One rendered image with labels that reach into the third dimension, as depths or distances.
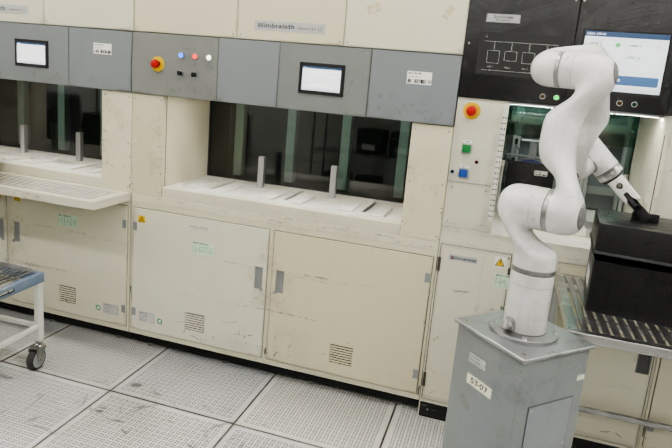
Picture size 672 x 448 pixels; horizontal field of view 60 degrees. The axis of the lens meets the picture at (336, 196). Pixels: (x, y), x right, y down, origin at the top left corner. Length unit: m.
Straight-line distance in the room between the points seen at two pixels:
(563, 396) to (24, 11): 2.86
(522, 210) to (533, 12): 0.96
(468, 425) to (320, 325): 1.04
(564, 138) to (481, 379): 0.71
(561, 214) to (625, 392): 1.20
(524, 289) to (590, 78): 0.59
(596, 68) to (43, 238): 2.72
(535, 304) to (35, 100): 3.09
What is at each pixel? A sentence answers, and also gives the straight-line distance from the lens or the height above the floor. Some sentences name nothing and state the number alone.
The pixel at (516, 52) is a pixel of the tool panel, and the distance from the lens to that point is 2.36.
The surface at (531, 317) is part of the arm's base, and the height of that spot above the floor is 0.83.
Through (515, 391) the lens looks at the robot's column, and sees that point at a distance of 1.68.
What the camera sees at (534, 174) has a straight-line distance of 2.90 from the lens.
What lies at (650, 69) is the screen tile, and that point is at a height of 1.56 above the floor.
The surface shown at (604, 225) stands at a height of 1.05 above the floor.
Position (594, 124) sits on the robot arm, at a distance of 1.98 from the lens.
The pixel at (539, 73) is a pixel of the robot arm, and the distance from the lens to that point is 1.73.
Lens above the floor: 1.43
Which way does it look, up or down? 11 degrees down
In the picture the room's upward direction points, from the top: 5 degrees clockwise
